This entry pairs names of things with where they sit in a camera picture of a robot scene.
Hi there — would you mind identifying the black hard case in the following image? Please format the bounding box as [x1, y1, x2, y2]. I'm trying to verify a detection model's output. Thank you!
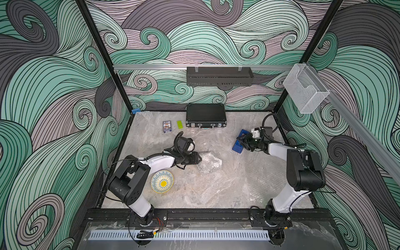
[185, 104, 227, 129]

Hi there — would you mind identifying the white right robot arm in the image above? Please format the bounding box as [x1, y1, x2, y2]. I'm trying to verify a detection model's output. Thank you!
[237, 134, 326, 222]

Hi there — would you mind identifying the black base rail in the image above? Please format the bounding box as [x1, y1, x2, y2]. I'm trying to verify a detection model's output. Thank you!
[84, 207, 333, 229]

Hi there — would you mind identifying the blue toy brick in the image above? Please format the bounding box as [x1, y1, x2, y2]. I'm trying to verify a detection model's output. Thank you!
[131, 108, 141, 115]

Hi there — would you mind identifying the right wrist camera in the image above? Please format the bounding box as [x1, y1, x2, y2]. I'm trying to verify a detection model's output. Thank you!
[251, 128, 261, 140]

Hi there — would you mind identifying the blue tape dispenser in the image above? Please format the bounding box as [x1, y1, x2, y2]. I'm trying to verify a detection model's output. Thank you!
[232, 129, 250, 154]

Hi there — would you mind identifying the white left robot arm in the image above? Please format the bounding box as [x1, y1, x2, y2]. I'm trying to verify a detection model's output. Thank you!
[107, 150, 202, 224]

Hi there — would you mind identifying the blue playing cards box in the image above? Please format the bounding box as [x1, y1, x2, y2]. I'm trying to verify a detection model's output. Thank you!
[162, 121, 172, 133]

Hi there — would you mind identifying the white slotted cable duct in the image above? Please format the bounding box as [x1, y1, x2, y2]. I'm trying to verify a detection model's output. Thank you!
[88, 230, 270, 241]

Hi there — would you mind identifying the black wall shelf tray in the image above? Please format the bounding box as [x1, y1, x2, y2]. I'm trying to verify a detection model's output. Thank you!
[186, 66, 254, 88]

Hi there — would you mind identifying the yellow centre patterned bowl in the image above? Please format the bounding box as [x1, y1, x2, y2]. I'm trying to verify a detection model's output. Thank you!
[151, 170, 174, 193]

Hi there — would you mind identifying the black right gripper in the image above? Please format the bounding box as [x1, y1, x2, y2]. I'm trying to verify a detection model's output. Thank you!
[236, 133, 263, 151]

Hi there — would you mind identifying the clear acrylic wall holder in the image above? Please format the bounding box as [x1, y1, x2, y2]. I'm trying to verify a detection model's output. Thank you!
[283, 63, 330, 114]

